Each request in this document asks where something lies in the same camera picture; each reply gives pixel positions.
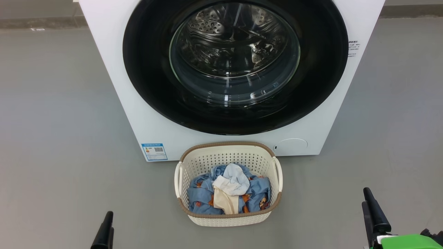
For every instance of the blue energy label sticker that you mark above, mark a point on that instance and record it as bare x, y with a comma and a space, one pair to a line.
154, 151

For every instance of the round white filter cover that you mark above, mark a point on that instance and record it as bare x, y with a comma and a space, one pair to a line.
291, 146

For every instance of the white front-load washing machine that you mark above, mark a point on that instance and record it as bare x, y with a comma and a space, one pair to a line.
114, 86

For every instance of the blue patterned garment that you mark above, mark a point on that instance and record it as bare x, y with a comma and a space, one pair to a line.
199, 193

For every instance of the white and cream garment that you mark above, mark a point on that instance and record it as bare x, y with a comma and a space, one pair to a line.
230, 186

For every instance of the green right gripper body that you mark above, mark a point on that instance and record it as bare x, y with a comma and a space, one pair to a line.
405, 242

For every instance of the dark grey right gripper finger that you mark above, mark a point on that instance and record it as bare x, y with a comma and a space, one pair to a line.
368, 223
379, 219

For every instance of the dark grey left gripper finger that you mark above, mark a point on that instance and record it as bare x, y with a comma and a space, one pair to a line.
111, 240
103, 233

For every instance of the cream perforated laundry basket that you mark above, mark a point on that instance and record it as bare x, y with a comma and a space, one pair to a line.
193, 162

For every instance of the black round glass washer door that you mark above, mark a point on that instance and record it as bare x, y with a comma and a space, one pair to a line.
148, 69

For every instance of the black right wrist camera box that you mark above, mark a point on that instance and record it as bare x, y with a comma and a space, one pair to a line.
434, 234

